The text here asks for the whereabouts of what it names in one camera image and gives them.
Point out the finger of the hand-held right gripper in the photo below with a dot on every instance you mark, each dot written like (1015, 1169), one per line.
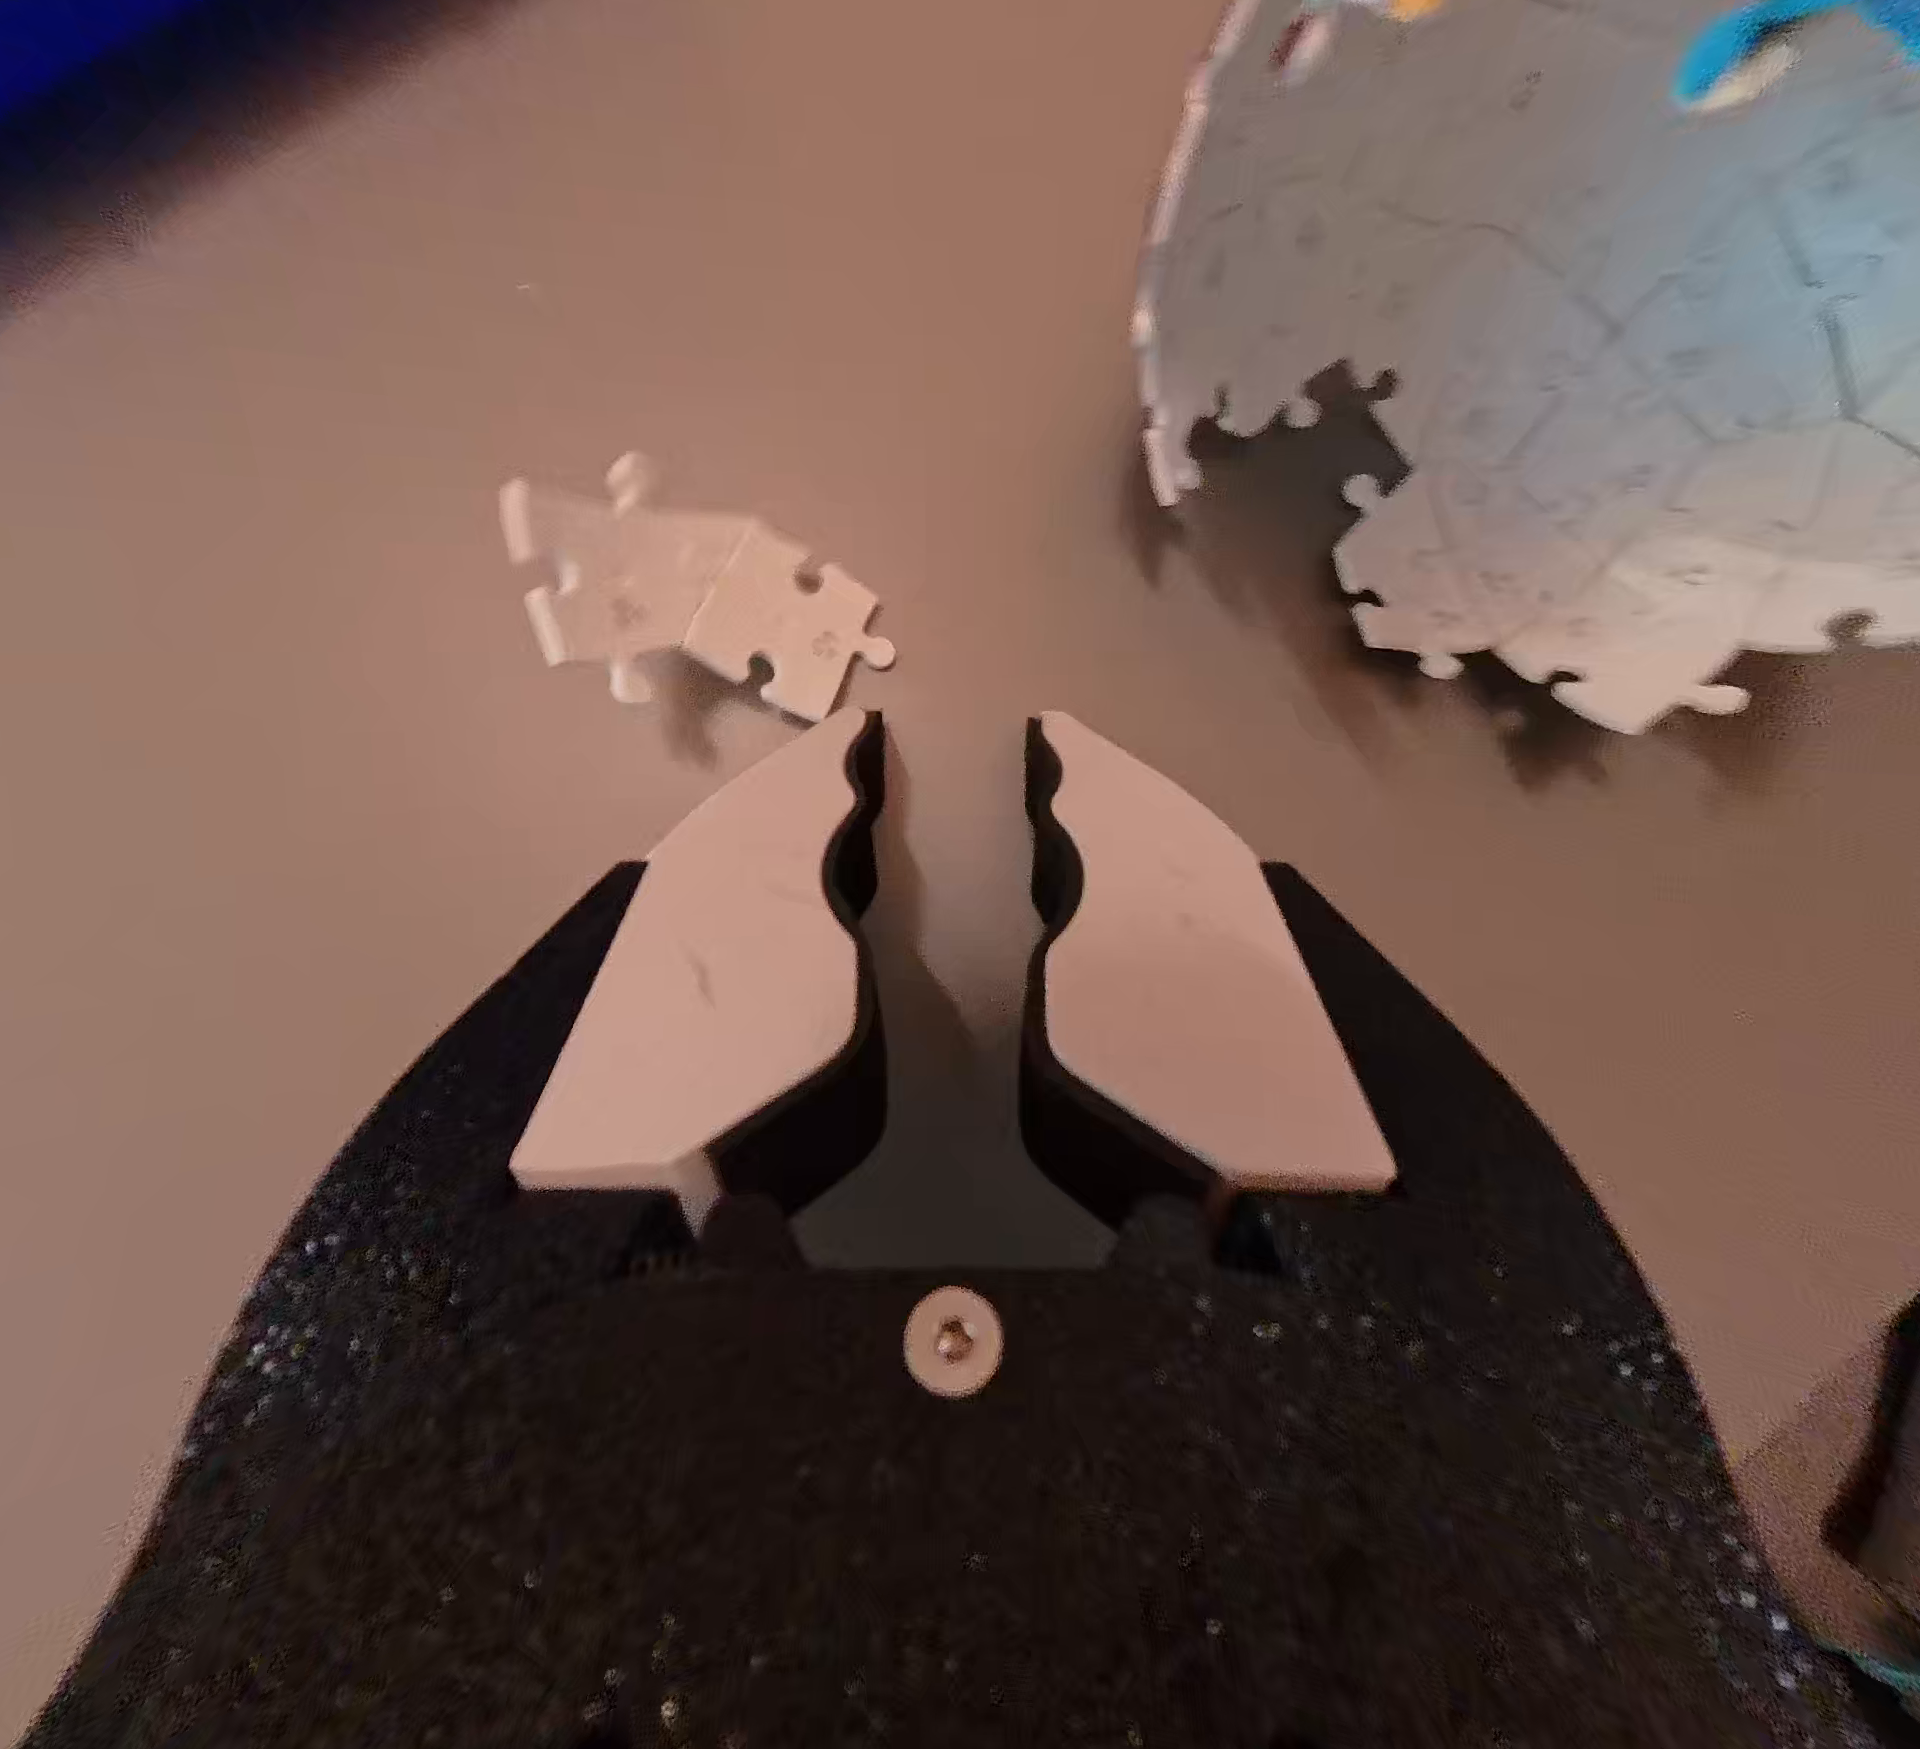
(1800, 1495)

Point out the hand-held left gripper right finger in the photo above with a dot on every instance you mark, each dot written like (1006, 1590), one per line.
(1186, 1000)

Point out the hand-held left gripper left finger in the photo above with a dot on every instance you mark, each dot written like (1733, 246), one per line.
(706, 1000)

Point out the joined white puzzle pieces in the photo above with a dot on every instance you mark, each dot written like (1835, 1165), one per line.
(676, 580)

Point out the colourful printed puzzle ball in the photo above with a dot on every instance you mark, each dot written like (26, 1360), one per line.
(1576, 279)

